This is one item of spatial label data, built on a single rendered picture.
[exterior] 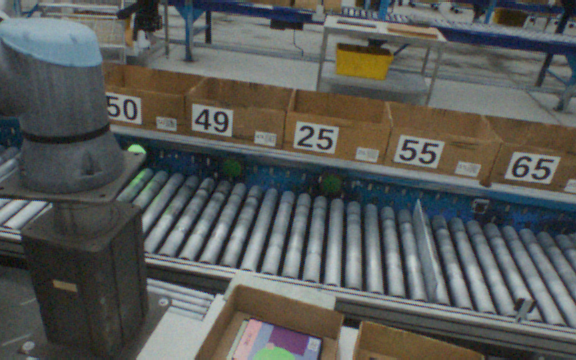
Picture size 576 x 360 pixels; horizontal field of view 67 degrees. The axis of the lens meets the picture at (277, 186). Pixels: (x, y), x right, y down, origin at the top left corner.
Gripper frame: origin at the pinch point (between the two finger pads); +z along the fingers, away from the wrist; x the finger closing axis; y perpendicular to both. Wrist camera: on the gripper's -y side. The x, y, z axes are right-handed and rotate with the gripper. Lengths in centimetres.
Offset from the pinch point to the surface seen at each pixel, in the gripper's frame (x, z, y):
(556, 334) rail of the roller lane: -68, 40, 147
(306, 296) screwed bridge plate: -71, 41, 78
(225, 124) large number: -8.4, 20.7, 36.8
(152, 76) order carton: 20.8, 16.7, -4.6
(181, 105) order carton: -8.0, 16.1, 18.9
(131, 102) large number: -8.3, 18.3, -1.3
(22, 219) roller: -58, 44, -17
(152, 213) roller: -44, 43, 21
